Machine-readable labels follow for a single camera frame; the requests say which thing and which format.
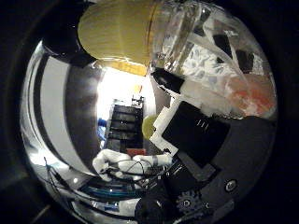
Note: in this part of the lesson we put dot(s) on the red-brown box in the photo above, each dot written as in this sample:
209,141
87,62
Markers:
135,151

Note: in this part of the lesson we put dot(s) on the small black frame stand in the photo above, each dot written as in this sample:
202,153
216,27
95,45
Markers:
137,101

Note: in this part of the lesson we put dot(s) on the small orange wall board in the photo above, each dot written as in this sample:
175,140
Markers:
137,88

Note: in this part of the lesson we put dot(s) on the blue floral tablecloth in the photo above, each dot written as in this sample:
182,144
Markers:
199,63

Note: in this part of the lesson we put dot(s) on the black drawer shelf unit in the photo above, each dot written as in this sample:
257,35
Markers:
124,124

